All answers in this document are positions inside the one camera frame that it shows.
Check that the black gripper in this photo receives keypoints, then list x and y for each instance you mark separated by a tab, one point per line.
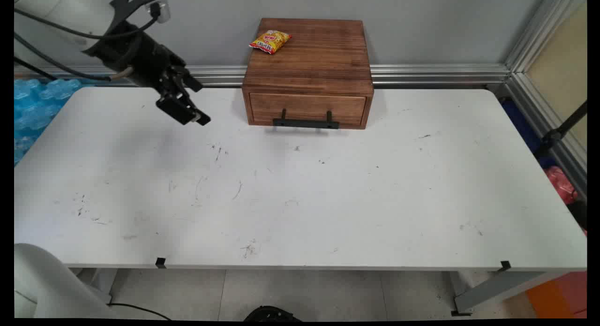
136	54

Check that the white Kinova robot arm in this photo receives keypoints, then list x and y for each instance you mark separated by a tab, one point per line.
56	11

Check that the white robot base link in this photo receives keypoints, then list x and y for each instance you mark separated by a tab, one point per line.
44	288

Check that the yellow red snack packet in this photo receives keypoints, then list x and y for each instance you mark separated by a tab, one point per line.
270	41

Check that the brown wooden drawer cabinet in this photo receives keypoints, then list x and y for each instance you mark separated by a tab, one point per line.
309	49

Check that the blue bubble wrap sheet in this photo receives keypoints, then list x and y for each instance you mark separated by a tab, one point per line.
35	110

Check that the black tape strip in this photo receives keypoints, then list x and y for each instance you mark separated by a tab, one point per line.
504	266
161	263

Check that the white table leg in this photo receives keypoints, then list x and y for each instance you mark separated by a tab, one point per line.
96	284

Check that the black round floor object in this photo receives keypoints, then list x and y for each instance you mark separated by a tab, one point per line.
272	314

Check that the dark blue bag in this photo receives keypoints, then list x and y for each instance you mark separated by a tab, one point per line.
522	124

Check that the grey table leg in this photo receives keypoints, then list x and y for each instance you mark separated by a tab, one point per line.
501	291

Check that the black tripod leg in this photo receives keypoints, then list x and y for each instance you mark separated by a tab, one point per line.
562	126

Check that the red plastic bag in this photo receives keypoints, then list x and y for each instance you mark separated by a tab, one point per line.
560	183

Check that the orange box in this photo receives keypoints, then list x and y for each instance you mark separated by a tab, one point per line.
560	295

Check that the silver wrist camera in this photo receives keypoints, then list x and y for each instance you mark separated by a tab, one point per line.
160	9

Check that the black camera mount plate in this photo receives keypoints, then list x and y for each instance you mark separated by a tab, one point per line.
131	1

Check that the horizontal aluminium frame rail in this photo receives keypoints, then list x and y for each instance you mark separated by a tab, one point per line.
422	75

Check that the aluminium corner frame post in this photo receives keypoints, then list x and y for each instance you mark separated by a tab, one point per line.
534	63

